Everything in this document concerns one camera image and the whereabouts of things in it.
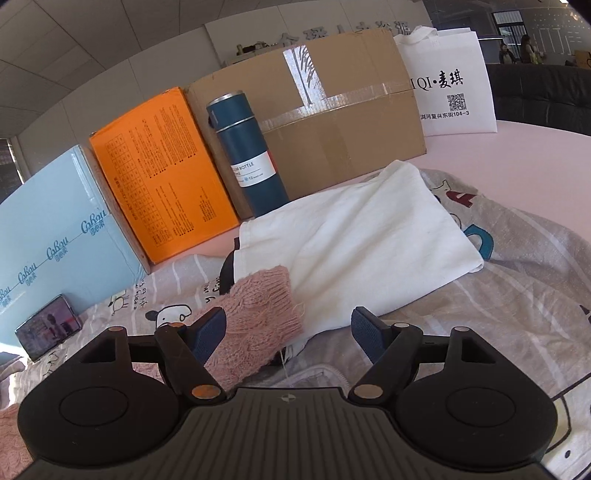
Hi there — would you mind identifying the dark blue vacuum bottle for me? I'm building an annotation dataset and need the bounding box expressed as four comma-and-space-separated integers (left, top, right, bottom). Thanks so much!
206, 91, 290, 217

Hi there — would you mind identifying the black leather sofa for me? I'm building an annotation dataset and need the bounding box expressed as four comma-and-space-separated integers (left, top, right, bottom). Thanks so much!
487, 64, 591, 135

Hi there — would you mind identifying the light blue Cabou box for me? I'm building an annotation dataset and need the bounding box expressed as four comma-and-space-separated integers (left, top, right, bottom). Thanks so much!
1, 145, 150, 345

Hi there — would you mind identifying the brown cardboard box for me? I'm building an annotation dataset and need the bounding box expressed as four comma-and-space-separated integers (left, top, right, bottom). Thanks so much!
185, 29, 427, 219

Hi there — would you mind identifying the pink knitted sweater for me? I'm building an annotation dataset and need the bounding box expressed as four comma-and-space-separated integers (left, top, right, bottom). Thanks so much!
1, 266, 303, 479

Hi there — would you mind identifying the cartoon print bed sheet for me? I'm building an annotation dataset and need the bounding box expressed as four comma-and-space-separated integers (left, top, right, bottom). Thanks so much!
1, 170, 590, 479

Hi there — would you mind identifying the orange box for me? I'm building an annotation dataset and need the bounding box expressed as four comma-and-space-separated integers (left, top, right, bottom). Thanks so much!
89, 87, 239, 264

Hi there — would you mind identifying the white tote bag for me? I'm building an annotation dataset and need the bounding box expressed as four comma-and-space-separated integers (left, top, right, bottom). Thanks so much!
394, 26, 497, 137

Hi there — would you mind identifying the white folded garment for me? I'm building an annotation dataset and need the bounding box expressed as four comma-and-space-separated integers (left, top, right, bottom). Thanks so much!
233, 161, 484, 350

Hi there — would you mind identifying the smartphone playing video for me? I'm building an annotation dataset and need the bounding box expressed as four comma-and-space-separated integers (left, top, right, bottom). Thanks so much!
15, 295, 82, 362

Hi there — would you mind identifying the black folded garment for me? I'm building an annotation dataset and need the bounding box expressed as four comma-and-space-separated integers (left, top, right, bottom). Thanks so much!
218, 237, 240, 295

